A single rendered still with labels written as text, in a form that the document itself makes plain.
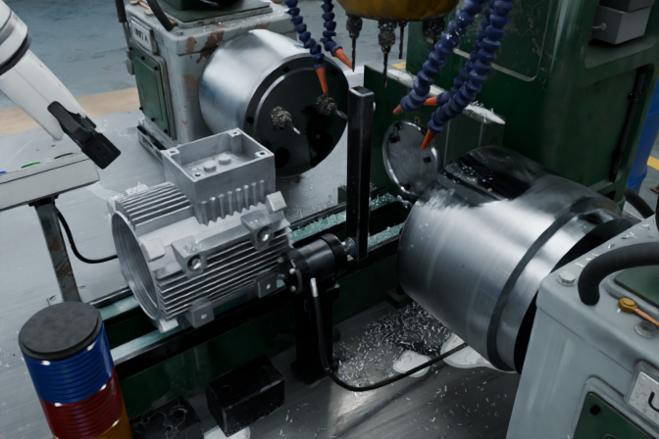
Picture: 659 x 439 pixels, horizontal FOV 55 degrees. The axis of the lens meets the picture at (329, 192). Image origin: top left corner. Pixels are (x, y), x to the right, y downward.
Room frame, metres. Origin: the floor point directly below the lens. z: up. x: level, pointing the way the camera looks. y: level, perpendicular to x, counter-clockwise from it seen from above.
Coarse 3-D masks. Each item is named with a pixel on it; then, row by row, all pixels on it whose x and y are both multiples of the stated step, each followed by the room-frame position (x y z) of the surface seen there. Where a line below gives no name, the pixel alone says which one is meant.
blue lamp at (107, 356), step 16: (80, 352) 0.33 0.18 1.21; (96, 352) 0.34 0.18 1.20; (32, 368) 0.32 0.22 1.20; (48, 368) 0.32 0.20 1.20; (64, 368) 0.32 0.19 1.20; (80, 368) 0.33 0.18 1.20; (96, 368) 0.34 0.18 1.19; (112, 368) 0.35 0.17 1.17; (48, 384) 0.32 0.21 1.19; (64, 384) 0.32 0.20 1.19; (80, 384) 0.33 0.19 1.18; (96, 384) 0.33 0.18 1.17; (48, 400) 0.32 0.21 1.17; (64, 400) 0.32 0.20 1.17
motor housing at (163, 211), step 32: (160, 192) 0.71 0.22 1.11; (128, 224) 0.66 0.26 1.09; (160, 224) 0.66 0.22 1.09; (192, 224) 0.68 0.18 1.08; (224, 224) 0.69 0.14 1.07; (288, 224) 0.72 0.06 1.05; (128, 256) 0.73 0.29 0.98; (224, 256) 0.66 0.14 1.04; (256, 256) 0.68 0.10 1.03; (160, 288) 0.60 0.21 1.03; (192, 288) 0.62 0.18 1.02; (224, 288) 0.65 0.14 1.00
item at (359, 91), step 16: (352, 96) 0.72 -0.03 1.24; (368, 96) 0.71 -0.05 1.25; (352, 112) 0.72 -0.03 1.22; (368, 112) 0.71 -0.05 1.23; (352, 128) 0.72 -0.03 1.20; (368, 128) 0.71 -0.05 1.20; (352, 144) 0.72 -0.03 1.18; (368, 144) 0.71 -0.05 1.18; (352, 160) 0.72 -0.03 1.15; (368, 160) 0.71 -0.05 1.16; (352, 176) 0.72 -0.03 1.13; (368, 176) 0.71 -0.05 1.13; (352, 192) 0.72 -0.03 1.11; (368, 192) 0.71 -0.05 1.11; (352, 208) 0.71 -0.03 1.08; (368, 208) 0.71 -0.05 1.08; (352, 224) 0.71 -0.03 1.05; (368, 224) 0.71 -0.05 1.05; (352, 240) 0.71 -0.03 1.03; (352, 256) 0.71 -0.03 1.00
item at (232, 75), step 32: (256, 32) 1.20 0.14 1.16; (224, 64) 1.13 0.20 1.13; (256, 64) 1.08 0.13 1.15; (288, 64) 1.07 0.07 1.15; (224, 96) 1.07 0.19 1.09; (256, 96) 1.03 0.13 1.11; (288, 96) 1.06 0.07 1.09; (320, 96) 1.10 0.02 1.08; (224, 128) 1.06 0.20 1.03; (256, 128) 1.02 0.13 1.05; (288, 128) 1.06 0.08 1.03; (320, 128) 1.10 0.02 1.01; (288, 160) 1.05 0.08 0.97; (320, 160) 1.10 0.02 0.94
